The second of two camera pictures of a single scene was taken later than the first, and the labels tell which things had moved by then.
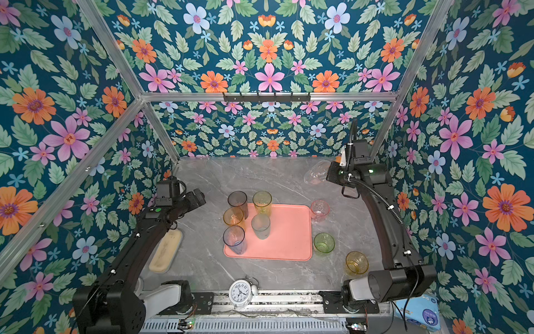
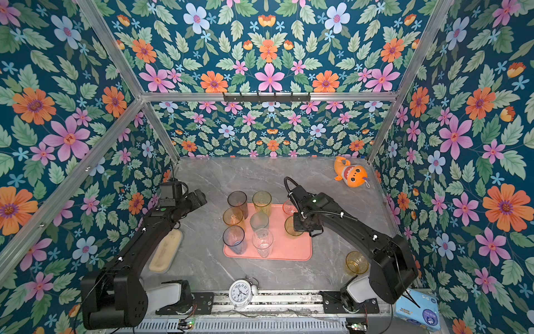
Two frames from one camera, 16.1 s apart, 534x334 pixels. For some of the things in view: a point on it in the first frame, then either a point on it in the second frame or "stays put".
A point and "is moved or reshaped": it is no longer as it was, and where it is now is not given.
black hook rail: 267,97 stays put
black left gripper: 194,202 stays put
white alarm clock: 241,291 stays put
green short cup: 324,243 -> 289,227
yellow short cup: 356,263 stays put
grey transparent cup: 238,199 stays put
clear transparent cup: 318,173 -> 262,239
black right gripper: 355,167 -> 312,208
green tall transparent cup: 262,200 stays put
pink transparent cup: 319,209 is moved or reshaped
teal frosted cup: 261,224 stays put
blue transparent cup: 233,236 stays put
